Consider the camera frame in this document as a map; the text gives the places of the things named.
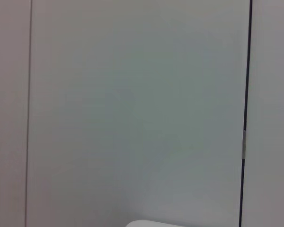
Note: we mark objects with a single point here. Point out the small white strip clip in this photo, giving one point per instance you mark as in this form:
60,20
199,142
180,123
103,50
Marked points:
244,144

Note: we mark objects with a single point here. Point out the white rounded object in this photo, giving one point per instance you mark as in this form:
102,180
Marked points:
151,224

